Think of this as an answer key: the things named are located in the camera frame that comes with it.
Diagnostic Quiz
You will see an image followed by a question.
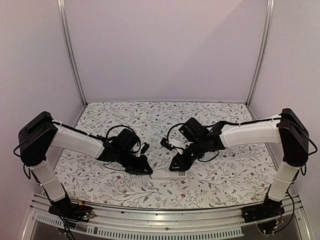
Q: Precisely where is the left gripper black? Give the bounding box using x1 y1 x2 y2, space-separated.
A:
116 149 154 176

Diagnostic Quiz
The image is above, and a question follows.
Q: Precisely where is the white remote control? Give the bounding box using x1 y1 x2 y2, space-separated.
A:
151 169 187 180

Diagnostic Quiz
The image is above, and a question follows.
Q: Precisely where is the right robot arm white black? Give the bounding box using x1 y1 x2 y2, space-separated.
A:
166 108 312 218

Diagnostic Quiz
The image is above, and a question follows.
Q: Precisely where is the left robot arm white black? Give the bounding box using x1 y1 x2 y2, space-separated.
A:
13 111 153 217

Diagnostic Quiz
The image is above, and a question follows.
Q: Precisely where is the floral patterned table mat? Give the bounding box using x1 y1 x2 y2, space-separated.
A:
54 102 276 209

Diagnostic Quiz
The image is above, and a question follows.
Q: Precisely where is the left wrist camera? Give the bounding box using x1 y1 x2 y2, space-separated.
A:
140 142 150 155

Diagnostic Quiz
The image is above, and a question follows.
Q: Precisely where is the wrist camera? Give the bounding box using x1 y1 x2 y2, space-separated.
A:
140 142 150 155
160 137 184 154

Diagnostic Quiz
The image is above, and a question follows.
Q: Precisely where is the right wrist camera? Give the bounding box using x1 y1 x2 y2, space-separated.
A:
160 137 184 154

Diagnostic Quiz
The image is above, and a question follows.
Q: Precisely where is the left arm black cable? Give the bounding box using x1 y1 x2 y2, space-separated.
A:
104 124 133 143

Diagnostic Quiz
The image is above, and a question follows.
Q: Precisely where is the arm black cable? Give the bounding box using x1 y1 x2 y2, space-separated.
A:
104 124 133 143
166 122 191 143

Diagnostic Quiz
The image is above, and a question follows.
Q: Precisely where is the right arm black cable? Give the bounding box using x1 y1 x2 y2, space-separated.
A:
166 122 191 143

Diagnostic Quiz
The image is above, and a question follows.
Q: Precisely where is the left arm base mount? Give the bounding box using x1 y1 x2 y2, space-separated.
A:
47 196 95 222

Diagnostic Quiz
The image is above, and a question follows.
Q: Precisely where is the front aluminium rail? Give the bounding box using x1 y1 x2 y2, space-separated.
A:
21 193 314 240

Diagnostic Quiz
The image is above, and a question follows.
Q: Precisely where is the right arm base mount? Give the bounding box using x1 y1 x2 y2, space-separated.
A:
241 194 285 223

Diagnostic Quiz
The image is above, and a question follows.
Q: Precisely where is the right aluminium frame post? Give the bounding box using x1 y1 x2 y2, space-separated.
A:
245 0 275 108

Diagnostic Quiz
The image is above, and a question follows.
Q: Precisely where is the aluminium frame post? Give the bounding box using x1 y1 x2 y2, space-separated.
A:
245 0 275 108
56 0 88 107

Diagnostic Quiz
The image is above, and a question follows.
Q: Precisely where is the left aluminium frame post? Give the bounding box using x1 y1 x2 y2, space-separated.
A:
56 0 88 107

